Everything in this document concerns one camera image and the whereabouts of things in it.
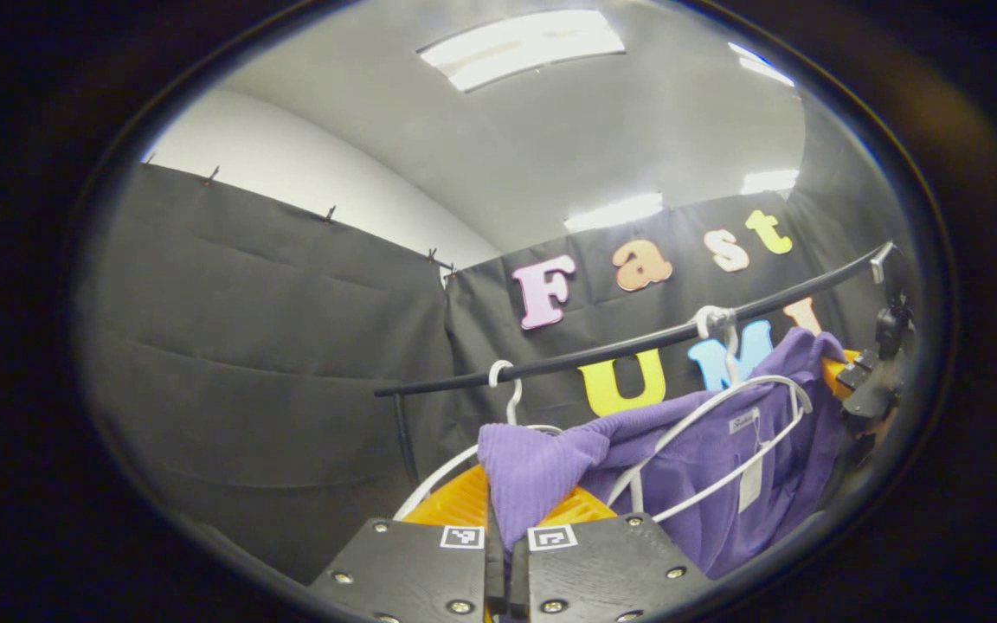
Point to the black clothes rack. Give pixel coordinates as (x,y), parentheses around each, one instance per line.
(602,352)

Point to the large ceiling light panel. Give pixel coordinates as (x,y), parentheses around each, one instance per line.
(520,48)

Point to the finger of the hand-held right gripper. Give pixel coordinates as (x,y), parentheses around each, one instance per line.
(871,385)

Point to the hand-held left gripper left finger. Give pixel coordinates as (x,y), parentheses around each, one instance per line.
(496,575)

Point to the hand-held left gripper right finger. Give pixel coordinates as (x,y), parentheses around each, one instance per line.
(520,584)

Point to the black backdrop cloth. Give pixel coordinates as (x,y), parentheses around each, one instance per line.
(247,346)

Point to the white clothes hanger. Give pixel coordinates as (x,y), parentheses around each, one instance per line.
(730,355)
(513,402)

